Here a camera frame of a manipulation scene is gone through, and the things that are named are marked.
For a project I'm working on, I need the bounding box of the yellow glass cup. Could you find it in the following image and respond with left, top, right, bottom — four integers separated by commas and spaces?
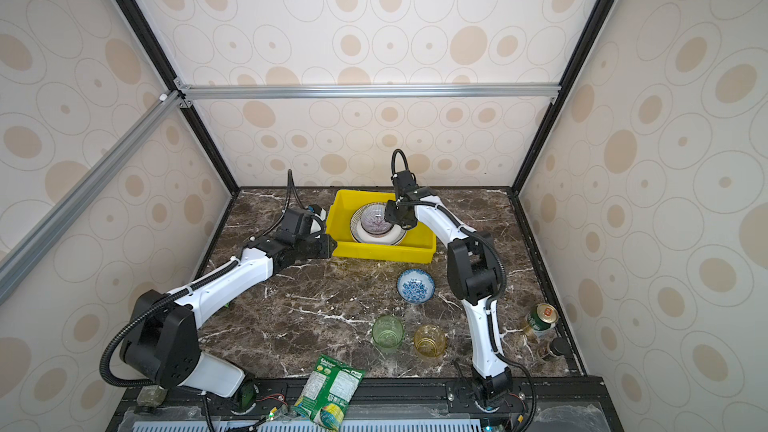
413, 324, 447, 358

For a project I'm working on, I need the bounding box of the yellow plastic bin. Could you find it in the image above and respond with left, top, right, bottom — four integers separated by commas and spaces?
327, 190, 437, 264

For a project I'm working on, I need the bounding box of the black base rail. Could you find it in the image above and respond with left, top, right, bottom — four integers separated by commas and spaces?
107, 376, 623, 431

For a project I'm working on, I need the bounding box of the green beverage can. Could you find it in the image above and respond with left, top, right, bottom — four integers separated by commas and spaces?
522, 303, 560, 339

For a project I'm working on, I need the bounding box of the green snack bag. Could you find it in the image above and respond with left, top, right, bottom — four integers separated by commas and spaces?
293, 355, 366, 431

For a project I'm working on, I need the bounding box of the green glass cup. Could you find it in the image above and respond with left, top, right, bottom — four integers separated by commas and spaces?
372, 315, 405, 352

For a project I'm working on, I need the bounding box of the horizontal aluminium frame bar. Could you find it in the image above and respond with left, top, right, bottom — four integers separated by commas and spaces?
180, 82, 561, 100

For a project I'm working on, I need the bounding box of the dark bottle by can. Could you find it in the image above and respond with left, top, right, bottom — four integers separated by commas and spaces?
536, 337, 572, 362

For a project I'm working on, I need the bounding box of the left aluminium frame bar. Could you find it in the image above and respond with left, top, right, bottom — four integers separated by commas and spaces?
1, 91, 182, 302

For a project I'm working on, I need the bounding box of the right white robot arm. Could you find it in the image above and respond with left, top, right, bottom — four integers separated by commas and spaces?
385, 169, 523, 409

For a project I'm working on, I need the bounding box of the blue floral pattern bowl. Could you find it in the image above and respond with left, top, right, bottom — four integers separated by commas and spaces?
397, 269, 436, 304

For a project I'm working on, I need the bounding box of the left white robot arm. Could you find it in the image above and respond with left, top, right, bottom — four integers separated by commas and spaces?
99, 204, 337, 409

